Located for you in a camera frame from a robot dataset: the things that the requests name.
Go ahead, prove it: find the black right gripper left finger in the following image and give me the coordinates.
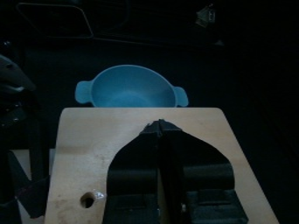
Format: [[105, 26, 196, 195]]
[[101, 118, 164, 224]]

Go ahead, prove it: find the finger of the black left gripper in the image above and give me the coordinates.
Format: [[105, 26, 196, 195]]
[[16, 116, 52, 220], [0, 150, 32, 224]]

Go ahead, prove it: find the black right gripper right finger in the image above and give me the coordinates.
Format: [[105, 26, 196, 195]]
[[158, 118, 248, 224]]

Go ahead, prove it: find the wooden drawer box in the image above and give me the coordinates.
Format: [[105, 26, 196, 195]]
[[42, 107, 280, 224]]

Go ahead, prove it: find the thin rectangular wire frame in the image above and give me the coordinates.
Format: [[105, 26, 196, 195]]
[[14, 2, 96, 39]]

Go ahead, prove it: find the blue-grey bowl with handles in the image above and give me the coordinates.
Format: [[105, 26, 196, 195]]
[[73, 64, 190, 109]]

